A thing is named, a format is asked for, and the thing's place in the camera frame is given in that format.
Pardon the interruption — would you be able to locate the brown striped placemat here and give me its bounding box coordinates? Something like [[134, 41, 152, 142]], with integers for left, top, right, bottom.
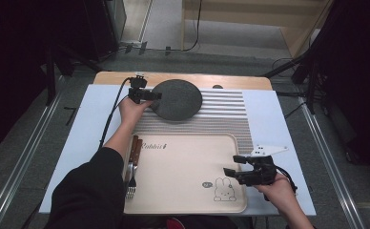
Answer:
[[132, 89, 254, 156]]

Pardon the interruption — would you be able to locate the black cabinet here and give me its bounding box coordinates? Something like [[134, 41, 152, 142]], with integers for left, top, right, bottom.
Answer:
[[84, 0, 127, 62]]

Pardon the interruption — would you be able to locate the black curtain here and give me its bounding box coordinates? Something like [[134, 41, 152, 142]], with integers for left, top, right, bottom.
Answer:
[[308, 0, 370, 179], [0, 0, 91, 156]]

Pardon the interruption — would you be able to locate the metal floor rail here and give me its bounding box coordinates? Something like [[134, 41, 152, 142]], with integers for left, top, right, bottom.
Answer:
[[297, 94, 367, 229], [0, 94, 63, 229]]

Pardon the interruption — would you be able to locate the person's right hand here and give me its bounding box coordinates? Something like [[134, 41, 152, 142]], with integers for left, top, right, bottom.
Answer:
[[254, 174, 297, 211]]

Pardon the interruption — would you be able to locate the black stand leg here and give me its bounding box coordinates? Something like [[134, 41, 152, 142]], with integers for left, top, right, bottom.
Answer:
[[44, 47, 57, 107]]

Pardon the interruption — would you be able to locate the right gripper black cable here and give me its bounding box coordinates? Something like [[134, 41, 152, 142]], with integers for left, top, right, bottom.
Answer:
[[275, 165, 298, 202]]

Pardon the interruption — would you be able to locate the dark grey round plate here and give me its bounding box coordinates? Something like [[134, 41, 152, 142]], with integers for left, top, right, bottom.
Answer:
[[149, 78, 204, 122]]

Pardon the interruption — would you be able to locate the wooden-handled fork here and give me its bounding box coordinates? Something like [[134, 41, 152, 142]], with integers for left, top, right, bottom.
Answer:
[[125, 138, 143, 200]]

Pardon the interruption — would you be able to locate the person's left hand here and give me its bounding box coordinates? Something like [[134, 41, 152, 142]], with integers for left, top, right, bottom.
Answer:
[[118, 96, 154, 127]]

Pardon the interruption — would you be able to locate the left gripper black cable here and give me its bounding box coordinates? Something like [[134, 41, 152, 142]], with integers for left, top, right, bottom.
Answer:
[[98, 76, 134, 149]]

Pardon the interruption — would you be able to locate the wooden-handled knife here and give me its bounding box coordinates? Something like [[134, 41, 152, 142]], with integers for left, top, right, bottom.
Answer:
[[124, 135, 139, 184]]

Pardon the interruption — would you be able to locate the beige tray with rabbit print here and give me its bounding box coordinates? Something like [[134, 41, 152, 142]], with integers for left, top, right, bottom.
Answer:
[[122, 133, 248, 215]]

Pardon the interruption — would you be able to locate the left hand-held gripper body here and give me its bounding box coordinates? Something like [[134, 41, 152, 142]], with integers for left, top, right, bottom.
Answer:
[[128, 73, 153, 104]]

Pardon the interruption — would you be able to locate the light wooden shelf unit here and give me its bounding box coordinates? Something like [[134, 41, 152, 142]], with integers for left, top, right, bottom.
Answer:
[[181, 0, 334, 59]]

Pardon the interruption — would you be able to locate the black hanging cable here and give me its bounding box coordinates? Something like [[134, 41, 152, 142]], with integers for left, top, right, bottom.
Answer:
[[182, 0, 204, 52]]

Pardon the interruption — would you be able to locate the pale blue table cover sheet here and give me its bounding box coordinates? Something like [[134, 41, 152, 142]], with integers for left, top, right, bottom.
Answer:
[[39, 84, 317, 217]]

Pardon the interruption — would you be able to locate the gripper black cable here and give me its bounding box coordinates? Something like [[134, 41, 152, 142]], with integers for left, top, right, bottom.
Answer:
[[98, 76, 134, 149], [275, 165, 298, 202]]

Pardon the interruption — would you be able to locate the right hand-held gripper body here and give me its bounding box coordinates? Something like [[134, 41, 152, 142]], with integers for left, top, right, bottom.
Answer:
[[236, 145, 289, 187]]

